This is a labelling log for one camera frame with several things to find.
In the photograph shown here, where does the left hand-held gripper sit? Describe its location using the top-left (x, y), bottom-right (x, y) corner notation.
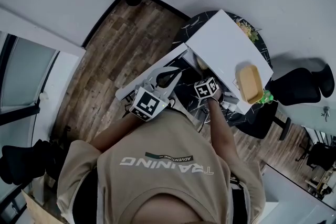
top-left (129, 65), bottom-right (184, 122)

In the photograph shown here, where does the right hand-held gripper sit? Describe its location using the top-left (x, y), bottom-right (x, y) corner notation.
top-left (193, 76), bottom-right (221, 100)

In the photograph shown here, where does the yellow tray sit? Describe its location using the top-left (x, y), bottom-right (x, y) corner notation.
top-left (235, 65), bottom-right (264, 104)

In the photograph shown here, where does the white box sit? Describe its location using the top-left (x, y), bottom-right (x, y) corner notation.
top-left (114, 9), bottom-right (274, 115)

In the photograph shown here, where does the person's left forearm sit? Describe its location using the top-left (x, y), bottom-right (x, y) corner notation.
top-left (89, 112), bottom-right (150, 153)

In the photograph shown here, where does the person's right forearm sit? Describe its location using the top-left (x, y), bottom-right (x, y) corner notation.
top-left (206, 94), bottom-right (237, 166)

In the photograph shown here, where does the black marble round table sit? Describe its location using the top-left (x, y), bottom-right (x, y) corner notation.
top-left (172, 10), bottom-right (271, 129)

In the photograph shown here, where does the white power strip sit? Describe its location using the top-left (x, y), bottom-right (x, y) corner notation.
top-left (219, 96), bottom-right (239, 111)

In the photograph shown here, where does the green plastic toy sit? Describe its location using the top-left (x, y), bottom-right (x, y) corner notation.
top-left (258, 89), bottom-right (274, 105)

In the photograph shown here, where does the yellow artificial flower bouquet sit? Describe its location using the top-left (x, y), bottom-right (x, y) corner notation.
top-left (235, 20), bottom-right (261, 43)

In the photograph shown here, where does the black office chair with headrest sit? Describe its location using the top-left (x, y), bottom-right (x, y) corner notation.
top-left (270, 62), bottom-right (335, 106)

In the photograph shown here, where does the frosted glass door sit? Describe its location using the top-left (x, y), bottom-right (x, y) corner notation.
top-left (286, 101), bottom-right (336, 137)

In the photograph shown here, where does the beige printed t-shirt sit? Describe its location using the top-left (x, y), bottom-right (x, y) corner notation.
top-left (56, 109), bottom-right (267, 224)

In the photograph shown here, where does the glass window panel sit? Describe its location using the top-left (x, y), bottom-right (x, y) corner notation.
top-left (0, 31), bottom-right (61, 114)

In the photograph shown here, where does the light wooden board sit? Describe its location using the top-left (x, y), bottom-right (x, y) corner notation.
top-left (22, 188), bottom-right (62, 224)

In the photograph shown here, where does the metal door handle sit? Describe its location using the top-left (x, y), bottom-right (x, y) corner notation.
top-left (322, 105), bottom-right (331, 122)

